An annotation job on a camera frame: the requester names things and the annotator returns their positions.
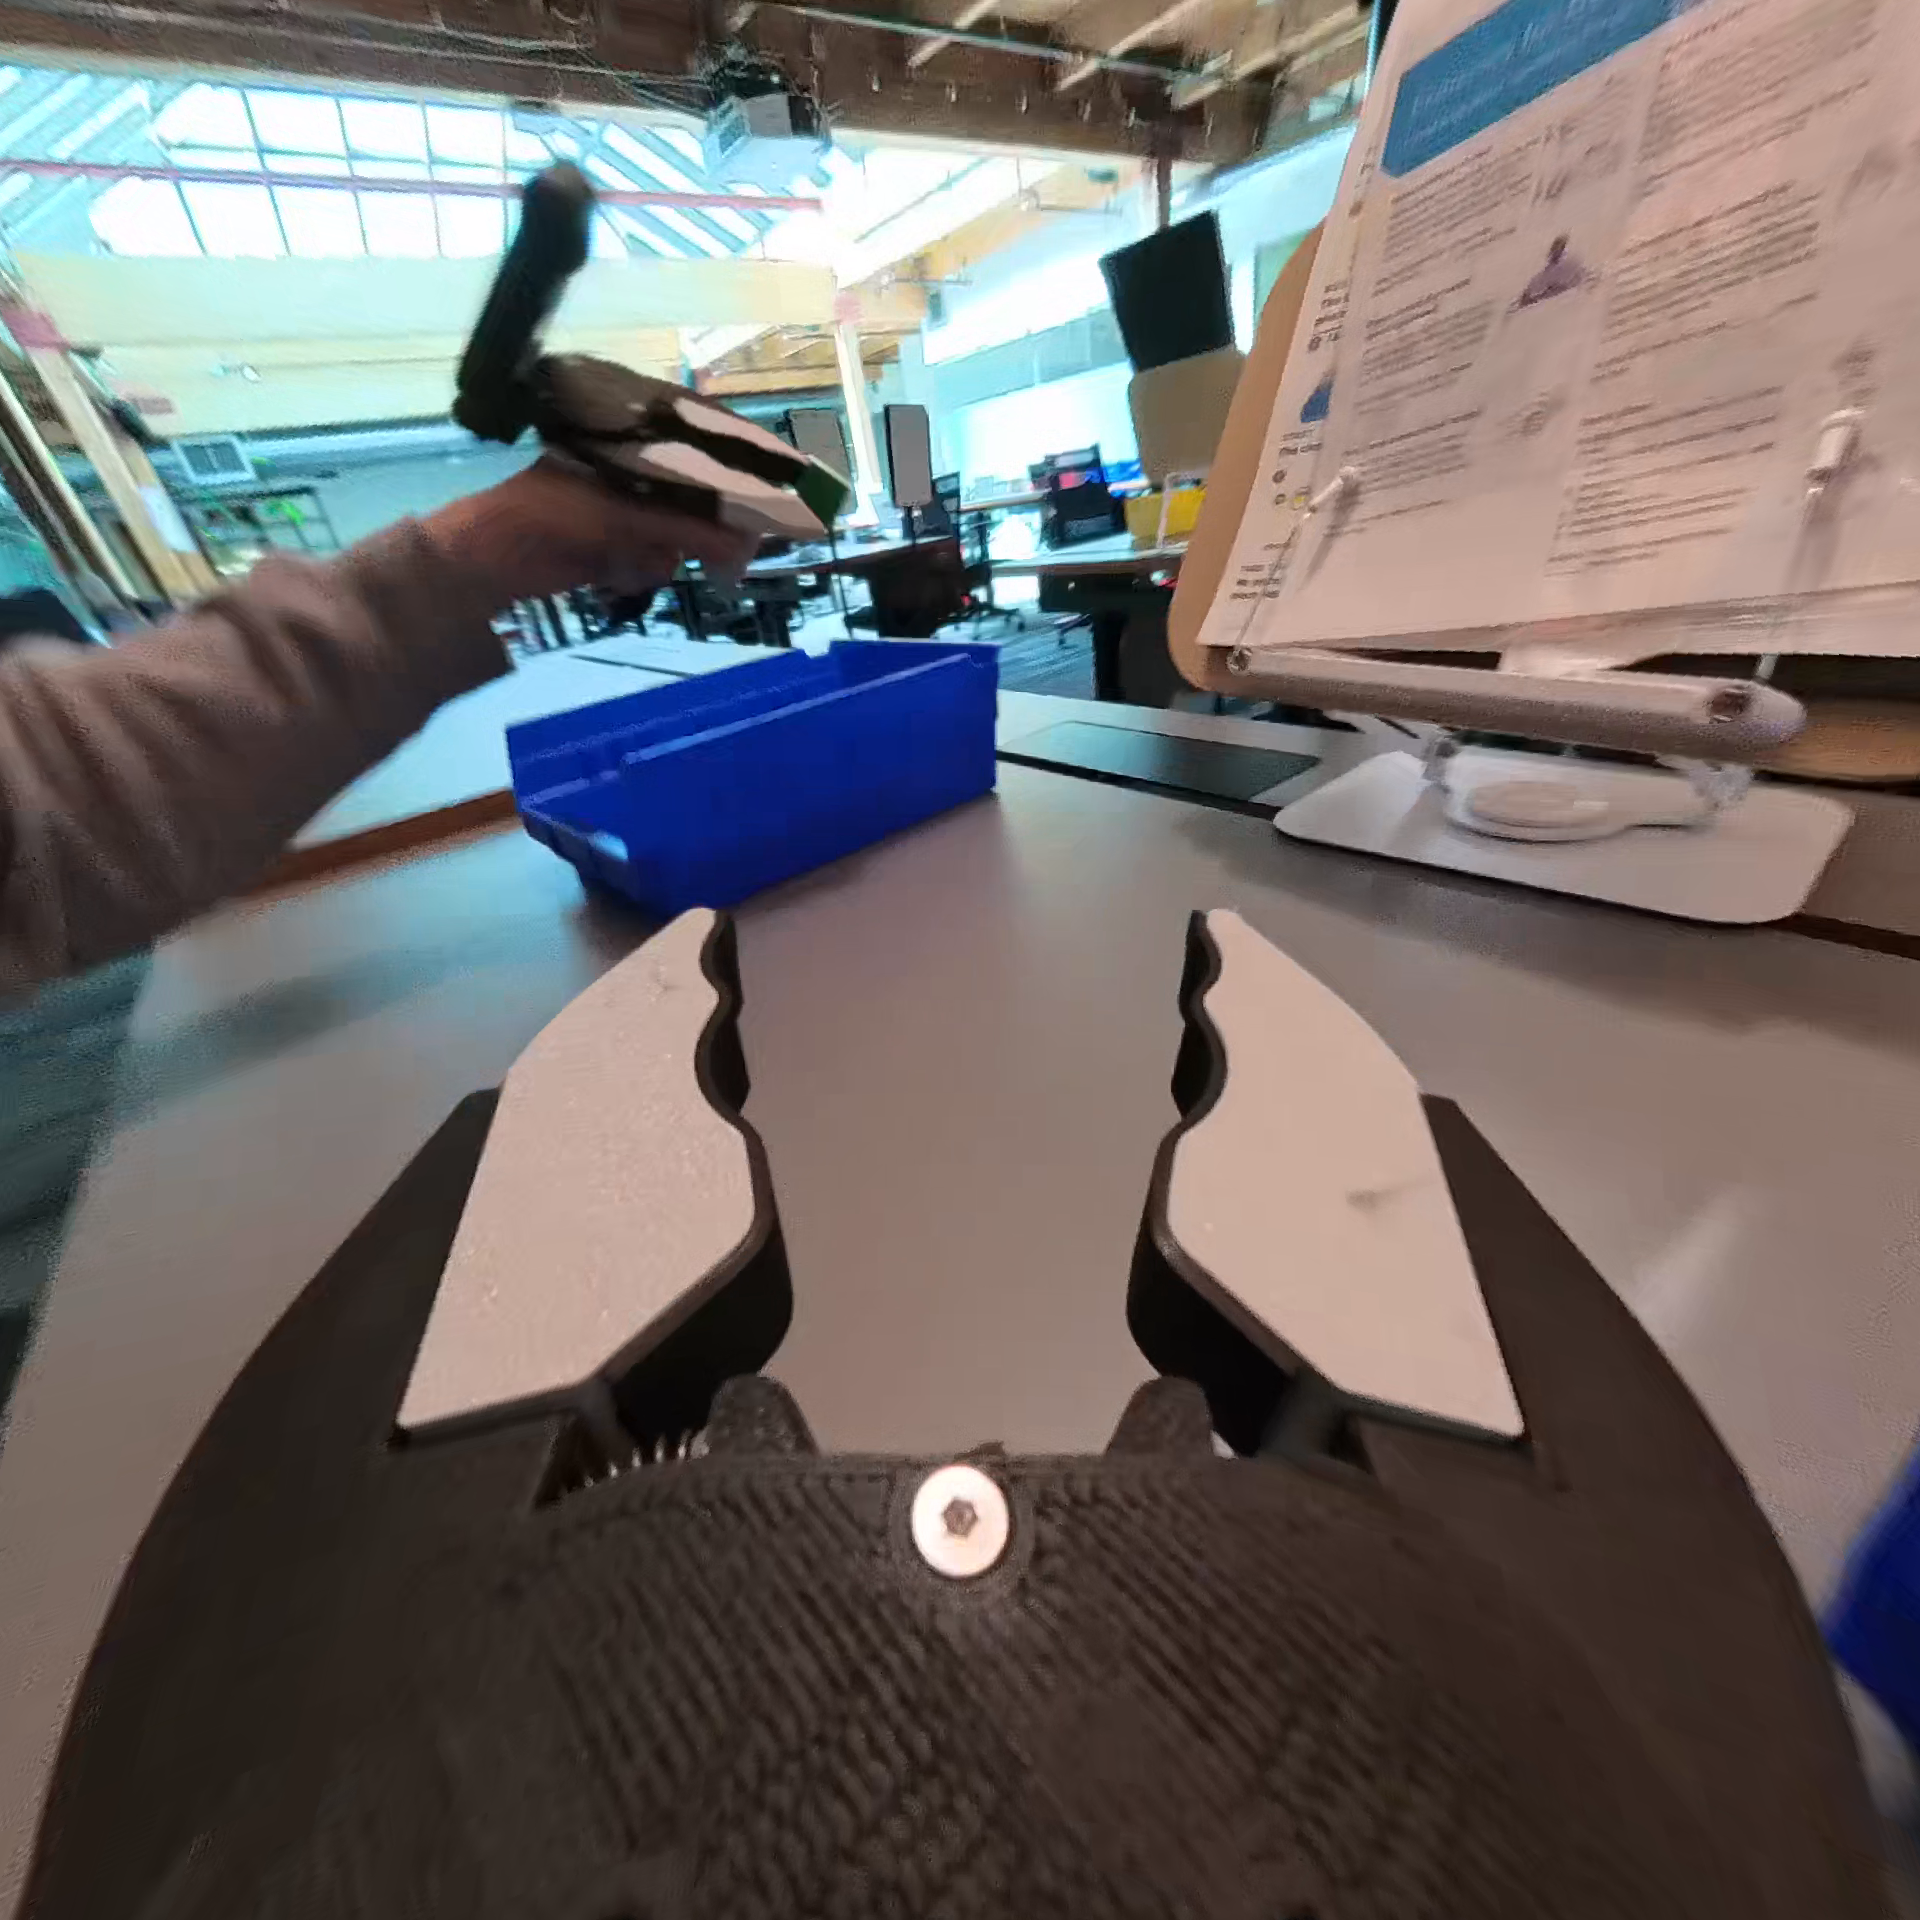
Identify printed instruction sheet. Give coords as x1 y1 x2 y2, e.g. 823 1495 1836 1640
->
1216 0 1920 656

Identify beige chair back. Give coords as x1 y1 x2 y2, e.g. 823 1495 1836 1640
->
1126 345 1251 489

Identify person's left forearm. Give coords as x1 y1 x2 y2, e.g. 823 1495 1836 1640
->
0 512 511 991

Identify person's left hand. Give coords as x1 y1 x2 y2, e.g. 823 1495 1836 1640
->
420 449 752 616

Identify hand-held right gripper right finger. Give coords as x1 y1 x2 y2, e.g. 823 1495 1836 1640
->
1130 910 1526 1442

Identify grey desk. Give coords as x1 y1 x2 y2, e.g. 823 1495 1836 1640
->
0 640 1920 1920

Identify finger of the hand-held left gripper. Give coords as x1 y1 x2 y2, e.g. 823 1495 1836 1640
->
614 430 842 547

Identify wooden document stand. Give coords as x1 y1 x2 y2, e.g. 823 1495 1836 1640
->
1165 0 1920 925

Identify black desk mat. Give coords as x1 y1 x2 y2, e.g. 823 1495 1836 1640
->
999 710 1322 811

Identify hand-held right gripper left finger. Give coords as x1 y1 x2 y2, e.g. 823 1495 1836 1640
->
400 910 797 1434

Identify blue plastic bin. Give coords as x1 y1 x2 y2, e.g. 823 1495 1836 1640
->
506 638 1000 920
1822 1449 1920 1770

